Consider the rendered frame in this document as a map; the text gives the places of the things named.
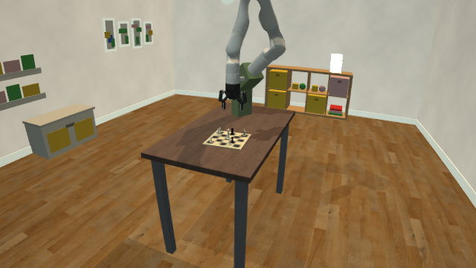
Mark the chessboard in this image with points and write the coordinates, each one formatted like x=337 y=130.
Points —
x=221 y=141

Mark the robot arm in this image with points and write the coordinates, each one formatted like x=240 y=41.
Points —
x=268 y=20

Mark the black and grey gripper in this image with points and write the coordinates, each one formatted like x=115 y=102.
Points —
x=233 y=94

